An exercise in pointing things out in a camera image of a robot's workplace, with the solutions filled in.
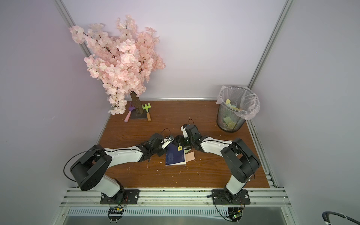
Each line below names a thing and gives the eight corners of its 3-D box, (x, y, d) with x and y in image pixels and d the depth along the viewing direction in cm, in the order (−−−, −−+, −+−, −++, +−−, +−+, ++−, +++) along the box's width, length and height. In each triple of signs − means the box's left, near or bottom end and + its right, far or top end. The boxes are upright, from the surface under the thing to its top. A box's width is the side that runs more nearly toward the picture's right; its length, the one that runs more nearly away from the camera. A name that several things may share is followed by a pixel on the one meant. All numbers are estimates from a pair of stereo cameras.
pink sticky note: (186, 162, 87) (186, 161, 85) (184, 155, 89) (184, 154, 87) (195, 159, 88) (196, 157, 86) (193, 152, 91) (193, 151, 89)
